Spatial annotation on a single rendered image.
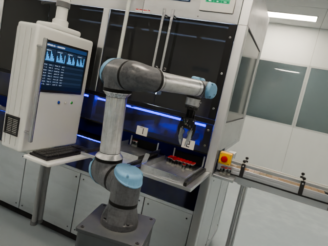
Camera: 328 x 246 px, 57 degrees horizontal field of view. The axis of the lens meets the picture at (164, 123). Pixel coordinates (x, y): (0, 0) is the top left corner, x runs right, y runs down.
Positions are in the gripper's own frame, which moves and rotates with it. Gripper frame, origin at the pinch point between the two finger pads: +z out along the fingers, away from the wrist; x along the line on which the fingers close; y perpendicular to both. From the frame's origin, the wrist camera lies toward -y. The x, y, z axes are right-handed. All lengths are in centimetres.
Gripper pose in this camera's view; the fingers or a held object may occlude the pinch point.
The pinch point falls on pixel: (183, 142)
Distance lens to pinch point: 162.6
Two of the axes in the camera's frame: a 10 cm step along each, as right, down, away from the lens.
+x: 9.6, 2.4, -1.6
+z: -2.3, 9.7, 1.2
